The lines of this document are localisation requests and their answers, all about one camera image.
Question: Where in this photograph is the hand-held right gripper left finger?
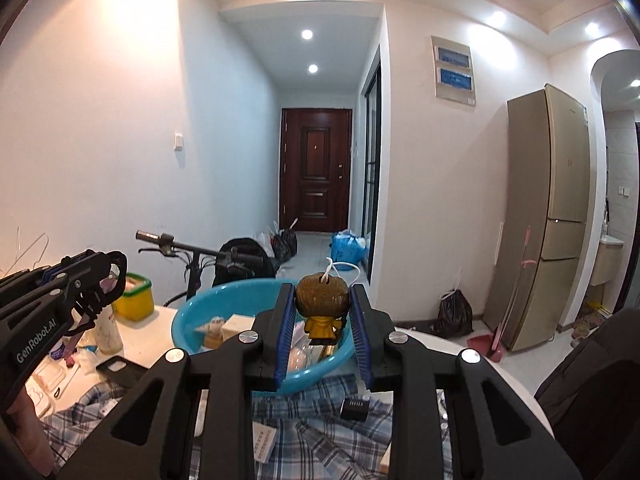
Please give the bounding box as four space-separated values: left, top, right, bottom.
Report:
62 282 297 480

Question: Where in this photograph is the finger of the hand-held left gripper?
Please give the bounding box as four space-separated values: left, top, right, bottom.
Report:
0 249 113 301
65 251 128 333

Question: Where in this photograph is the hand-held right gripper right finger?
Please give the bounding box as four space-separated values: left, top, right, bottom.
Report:
348 284 583 480

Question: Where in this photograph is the brown-haired yellow figurine keychain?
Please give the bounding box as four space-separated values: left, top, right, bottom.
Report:
295 257 361 348

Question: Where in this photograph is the blue plastic basin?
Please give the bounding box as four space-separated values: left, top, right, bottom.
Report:
171 278 358 396

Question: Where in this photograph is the yellow container with green lid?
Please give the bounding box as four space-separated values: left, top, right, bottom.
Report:
111 272 155 321

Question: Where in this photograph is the person's left hand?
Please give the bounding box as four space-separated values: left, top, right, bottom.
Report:
7 392 53 471

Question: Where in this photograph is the yellow box with white top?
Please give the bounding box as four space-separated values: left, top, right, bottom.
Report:
222 314 258 345

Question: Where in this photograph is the clear plastic box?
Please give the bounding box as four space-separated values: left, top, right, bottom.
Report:
25 357 71 413

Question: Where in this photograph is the small black box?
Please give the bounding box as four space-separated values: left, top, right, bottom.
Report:
340 395 371 422

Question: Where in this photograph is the black phone case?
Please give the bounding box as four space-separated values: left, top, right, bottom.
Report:
95 355 151 390

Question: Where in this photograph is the black backpack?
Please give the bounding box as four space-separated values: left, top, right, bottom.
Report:
212 237 276 288

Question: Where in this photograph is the blue plastic bag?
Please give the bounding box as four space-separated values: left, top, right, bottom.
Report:
330 230 371 266

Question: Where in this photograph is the tied black trash bag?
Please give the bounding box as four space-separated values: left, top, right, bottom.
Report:
432 290 474 339

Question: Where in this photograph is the red and white carton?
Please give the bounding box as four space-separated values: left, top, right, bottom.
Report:
251 420 279 462

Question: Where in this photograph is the plaid shirt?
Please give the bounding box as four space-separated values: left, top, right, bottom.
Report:
40 372 453 480

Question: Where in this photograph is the red dustpan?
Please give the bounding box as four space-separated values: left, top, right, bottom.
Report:
467 332 506 362

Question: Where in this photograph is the dark wooden door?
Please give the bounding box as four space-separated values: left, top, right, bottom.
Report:
281 108 353 233

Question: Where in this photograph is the black-framed glass door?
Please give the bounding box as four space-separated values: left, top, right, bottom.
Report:
361 45 382 281

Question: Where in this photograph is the gold refrigerator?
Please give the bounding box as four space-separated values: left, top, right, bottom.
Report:
482 84 591 353

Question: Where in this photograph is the pair of shoes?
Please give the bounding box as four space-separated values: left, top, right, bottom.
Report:
570 305 612 347

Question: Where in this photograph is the black jacket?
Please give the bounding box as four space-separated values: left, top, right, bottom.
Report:
535 307 640 480

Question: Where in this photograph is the beige vanity cabinet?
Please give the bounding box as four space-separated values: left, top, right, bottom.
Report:
597 237 626 286

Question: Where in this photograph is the wire clothes hanger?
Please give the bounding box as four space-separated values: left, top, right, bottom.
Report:
0 225 51 281

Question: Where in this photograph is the black scooter handlebar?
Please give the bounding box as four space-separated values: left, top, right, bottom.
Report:
136 230 268 311

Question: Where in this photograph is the pink-handled broom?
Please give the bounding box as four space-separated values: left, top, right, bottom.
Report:
492 227 532 361

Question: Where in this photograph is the grey wall electrical panel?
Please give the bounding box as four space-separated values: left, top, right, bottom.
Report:
431 36 477 107

